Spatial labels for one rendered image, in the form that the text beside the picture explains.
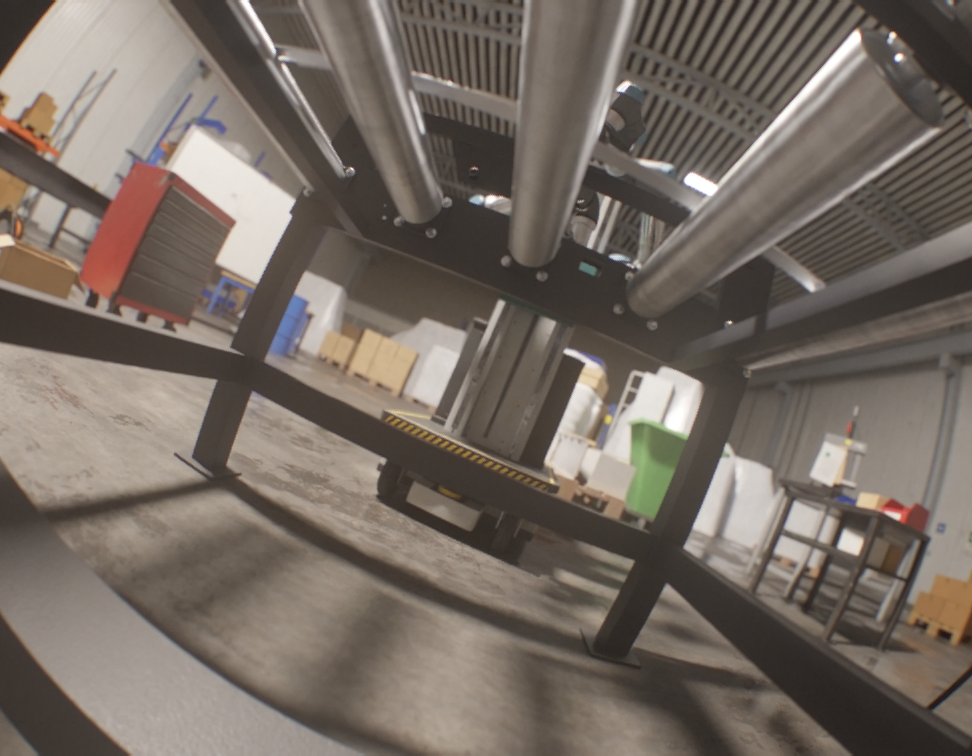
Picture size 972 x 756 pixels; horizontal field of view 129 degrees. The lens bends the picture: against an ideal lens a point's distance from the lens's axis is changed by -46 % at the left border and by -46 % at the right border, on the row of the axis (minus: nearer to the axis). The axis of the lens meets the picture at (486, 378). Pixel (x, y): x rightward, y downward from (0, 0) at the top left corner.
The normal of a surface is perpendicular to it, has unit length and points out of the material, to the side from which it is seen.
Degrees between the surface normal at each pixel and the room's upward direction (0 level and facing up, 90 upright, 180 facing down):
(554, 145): 166
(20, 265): 90
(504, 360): 90
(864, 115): 155
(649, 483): 101
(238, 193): 90
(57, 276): 90
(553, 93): 177
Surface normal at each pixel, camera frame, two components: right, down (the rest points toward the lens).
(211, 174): 0.83, 0.32
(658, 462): -0.22, 0.03
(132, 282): 0.92, 0.39
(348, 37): 0.04, 1.00
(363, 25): 0.41, 0.91
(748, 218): -0.75, 0.66
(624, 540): -0.02, -0.09
